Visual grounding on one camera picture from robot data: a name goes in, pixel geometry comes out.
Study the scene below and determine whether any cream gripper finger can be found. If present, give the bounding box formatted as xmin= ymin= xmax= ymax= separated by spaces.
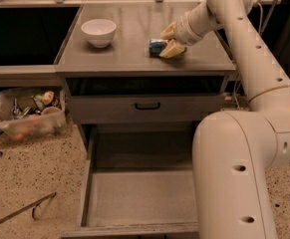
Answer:
xmin=160 ymin=22 xmax=176 ymax=40
xmin=159 ymin=39 xmax=186 ymax=59

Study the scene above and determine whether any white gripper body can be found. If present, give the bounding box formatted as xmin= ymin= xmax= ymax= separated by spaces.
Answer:
xmin=173 ymin=12 xmax=201 ymax=46

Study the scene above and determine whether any blue silver redbull can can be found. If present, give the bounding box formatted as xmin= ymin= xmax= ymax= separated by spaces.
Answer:
xmin=148 ymin=39 xmax=167 ymax=57

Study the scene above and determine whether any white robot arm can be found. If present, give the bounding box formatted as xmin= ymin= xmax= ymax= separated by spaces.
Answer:
xmin=161 ymin=0 xmax=290 ymax=239

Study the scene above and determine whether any closed grey upper drawer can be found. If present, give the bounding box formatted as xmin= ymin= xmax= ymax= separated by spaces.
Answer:
xmin=67 ymin=94 xmax=225 ymax=124

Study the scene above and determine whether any grey drawer cabinet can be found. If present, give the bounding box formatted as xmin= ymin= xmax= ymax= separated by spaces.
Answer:
xmin=56 ymin=0 xmax=236 ymax=145

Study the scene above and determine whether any open grey middle drawer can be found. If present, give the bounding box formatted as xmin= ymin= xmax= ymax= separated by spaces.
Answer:
xmin=60 ymin=126 xmax=199 ymax=239

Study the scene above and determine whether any white ceramic bowl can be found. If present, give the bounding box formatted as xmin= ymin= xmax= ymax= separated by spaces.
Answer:
xmin=81 ymin=19 xmax=117 ymax=48

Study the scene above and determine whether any clear plastic storage bin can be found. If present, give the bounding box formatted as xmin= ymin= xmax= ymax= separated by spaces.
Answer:
xmin=0 ymin=87 xmax=66 ymax=140

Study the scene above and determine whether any metal rod on floor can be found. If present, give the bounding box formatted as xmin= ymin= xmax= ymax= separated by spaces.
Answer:
xmin=0 ymin=192 xmax=57 ymax=225

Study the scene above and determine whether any black drawer handle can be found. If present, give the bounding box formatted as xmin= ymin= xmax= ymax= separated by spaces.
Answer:
xmin=135 ymin=103 xmax=160 ymax=111

